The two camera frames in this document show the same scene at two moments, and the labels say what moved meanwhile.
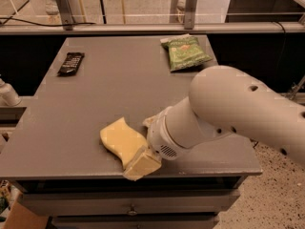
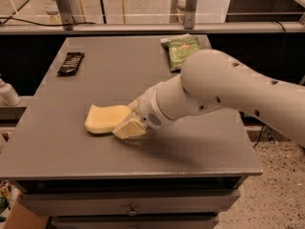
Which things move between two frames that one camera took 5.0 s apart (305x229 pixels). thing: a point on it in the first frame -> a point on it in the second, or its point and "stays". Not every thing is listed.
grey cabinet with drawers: (62, 170) stays
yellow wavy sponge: (122, 140) -> (106, 118)
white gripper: (159, 136) -> (150, 109)
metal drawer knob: (132, 212) stays
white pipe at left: (9, 96) stays
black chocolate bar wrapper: (71, 64) stays
